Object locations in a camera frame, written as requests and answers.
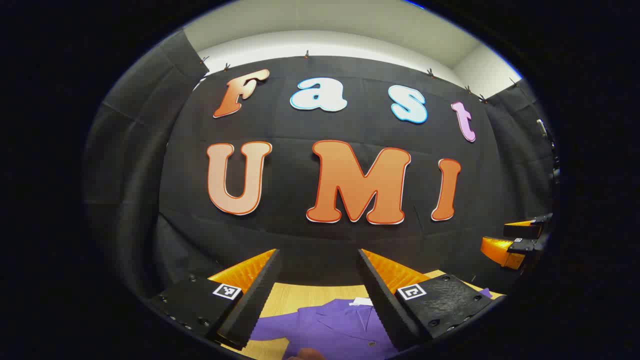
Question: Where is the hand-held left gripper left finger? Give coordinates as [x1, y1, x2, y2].
[150, 248, 282, 351]

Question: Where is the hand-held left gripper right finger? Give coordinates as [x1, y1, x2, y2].
[357, 248, 507, 352]

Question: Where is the purple shirt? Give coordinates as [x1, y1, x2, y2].
[249, 287, 493, 360]

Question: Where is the black backdrop cloth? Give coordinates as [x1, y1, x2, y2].
[82, 30, 556, 301]

